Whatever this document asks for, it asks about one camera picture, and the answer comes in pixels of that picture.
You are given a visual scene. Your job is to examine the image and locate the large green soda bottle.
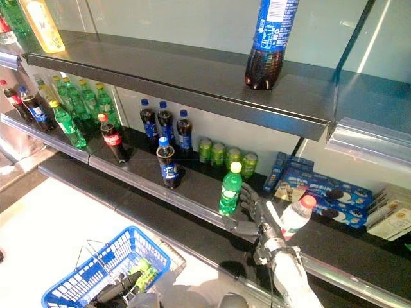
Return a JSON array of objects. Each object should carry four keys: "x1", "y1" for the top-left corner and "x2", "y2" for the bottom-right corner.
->
[{"x1": 2, "y1": 0, "x2": 33, "y2": 38}]

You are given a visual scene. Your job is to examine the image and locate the white carton box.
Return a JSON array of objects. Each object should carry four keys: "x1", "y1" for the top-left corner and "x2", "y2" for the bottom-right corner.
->
[{"x1": 372, "y1": 184, "x2": 411, "y2": 209}]

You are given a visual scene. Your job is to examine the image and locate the small yellow tea bottle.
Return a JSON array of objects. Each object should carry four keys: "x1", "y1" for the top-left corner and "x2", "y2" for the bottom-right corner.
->
[{"x1": 33, "y1": 76, "x2": 58, "y2": 107}]

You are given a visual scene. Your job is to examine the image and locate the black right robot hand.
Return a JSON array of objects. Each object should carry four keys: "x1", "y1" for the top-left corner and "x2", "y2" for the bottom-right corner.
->
[{"x1": 229, "y1": 182, "x2": 286, "y2": 248}]

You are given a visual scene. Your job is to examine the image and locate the dark base step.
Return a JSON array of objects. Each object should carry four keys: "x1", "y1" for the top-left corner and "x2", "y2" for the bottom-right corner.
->
[{"x1": 0, "y1": 147, "x2": 65, "y2": 214}]

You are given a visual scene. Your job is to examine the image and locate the Coca-Cola bottle red cap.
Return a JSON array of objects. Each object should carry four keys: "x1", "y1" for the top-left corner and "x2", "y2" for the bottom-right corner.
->
[
  {"x1": 97, "y1": 112, "x2": 129, "y2": 164},
  {"x1": 0, "y1": 79, "x2": 33, "y2": 124}
]

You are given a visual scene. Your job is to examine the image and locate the water bottle red cap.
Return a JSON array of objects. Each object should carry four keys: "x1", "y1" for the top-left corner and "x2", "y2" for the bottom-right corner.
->
[{"x1": 279, "y1": 194, "x2": 317, "y2": 241}]

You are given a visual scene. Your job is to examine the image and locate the blue plastic shopping basket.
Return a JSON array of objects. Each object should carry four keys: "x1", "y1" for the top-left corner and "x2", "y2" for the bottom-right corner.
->
[{"x1": 40, "y1": 225, "x2": 173, "y2": 308}]

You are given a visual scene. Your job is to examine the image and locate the large Pepsi cola bottle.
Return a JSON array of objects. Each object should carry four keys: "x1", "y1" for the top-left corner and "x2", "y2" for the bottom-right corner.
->
[{"x1": 245, "y1": 0, "x2": 299, "y2": 91}]

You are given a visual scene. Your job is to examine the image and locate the reflective metal side panel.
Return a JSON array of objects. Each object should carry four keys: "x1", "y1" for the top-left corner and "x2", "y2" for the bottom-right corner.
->
[{"x1": 0, "y1": 67, "x2": 46, "y2": 167}]

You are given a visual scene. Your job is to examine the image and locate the large yellow tea bottle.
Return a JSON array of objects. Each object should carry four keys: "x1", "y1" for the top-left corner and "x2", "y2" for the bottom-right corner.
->
[{"x1": 19, "y1": 0, "x2": 66, "y2": 54}]

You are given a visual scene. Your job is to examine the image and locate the narrow blue biscuit box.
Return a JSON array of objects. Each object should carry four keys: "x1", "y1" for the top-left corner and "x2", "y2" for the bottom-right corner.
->
[{"x1": 263, "y1": 152, "x2": 288, "y2": 194}]

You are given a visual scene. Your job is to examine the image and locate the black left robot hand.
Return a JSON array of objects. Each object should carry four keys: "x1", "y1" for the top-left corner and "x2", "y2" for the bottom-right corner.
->
[{"x1": 92, "y1": 271, "x2": 144, "y2": 308}]

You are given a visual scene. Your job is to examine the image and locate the white snack boxes right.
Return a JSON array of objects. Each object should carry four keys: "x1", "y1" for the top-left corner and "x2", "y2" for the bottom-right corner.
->
[{"x1": 365, "y1": 198, "x2": 411, "y2": 242}]

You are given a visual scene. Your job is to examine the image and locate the blue Oreo cookie box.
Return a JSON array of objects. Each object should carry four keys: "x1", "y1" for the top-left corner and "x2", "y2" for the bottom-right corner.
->
[
  {"x1": 311, "y1": 203, "x2": 369, "y2": 229},
  {"x1": 303, "y1": 173, "x2": 374, "y2": 209}
]

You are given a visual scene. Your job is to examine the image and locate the beige cone picture box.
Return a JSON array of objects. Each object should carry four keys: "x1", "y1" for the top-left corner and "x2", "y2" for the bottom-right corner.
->
[{"x1": 274, "y1": 175, "x2": 309, "y2": 202}]

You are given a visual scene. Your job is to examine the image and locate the green drink item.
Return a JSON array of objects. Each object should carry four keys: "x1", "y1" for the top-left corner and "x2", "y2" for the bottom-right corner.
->
[{"x1": 127, "y1": 258, "x2": 159, "y2": 289}]

